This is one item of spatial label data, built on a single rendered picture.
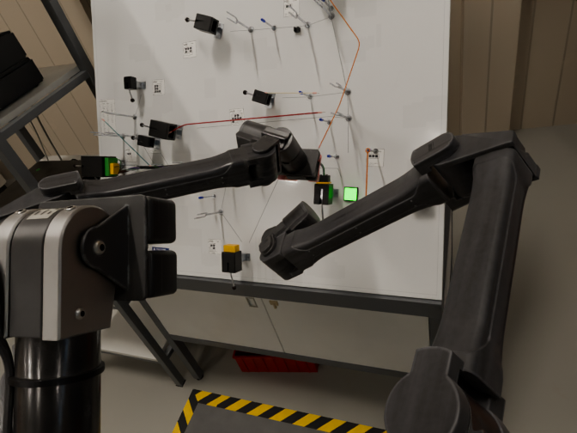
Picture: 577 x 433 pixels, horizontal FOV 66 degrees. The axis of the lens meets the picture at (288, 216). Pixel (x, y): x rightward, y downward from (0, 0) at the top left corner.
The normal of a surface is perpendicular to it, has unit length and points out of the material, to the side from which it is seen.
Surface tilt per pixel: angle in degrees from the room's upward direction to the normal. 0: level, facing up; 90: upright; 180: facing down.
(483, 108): 90
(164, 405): 0
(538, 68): 90
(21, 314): 44
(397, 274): 54
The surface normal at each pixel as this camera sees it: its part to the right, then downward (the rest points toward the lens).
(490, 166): -0.72, -0.44
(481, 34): -0.18, 0.67
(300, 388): -0.23, -0.74
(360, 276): -0.38, 0.11
